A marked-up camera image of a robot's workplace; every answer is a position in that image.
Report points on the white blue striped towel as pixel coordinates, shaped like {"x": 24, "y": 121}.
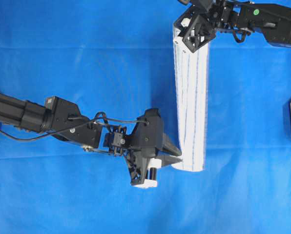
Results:
{"x": 191, "y": 82}

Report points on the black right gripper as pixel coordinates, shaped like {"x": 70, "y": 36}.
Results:
{"x": 195, "y": 28}

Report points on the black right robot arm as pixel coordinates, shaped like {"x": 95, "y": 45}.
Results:
{"x": 241, "y": 19}

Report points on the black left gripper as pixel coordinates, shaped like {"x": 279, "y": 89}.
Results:
{"x": 145, "y": 141}

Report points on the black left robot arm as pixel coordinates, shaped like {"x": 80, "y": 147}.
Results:
{"x": 63, "y": 120}

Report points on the blue table cloth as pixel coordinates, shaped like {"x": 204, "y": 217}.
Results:
{"x": 116, "y": 56}

